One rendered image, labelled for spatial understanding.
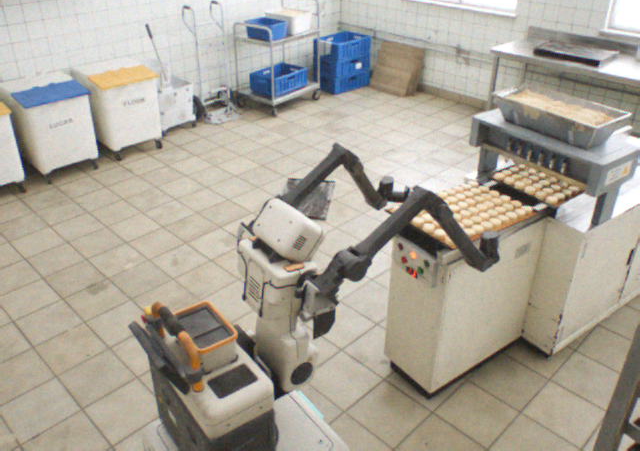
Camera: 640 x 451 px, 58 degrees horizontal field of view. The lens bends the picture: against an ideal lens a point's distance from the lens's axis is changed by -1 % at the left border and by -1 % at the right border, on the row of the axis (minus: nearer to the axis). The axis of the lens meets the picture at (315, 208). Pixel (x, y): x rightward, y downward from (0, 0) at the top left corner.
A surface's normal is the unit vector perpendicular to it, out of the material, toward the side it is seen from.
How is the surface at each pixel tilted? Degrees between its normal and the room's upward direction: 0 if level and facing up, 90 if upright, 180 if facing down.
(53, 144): 90
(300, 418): 0
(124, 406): 0
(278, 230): 47
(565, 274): 90
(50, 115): 91
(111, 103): 91
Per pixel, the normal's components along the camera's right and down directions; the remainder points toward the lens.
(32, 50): 0.70, 0.35
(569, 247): -0.81, 0.29
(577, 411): 0.00, -0.87
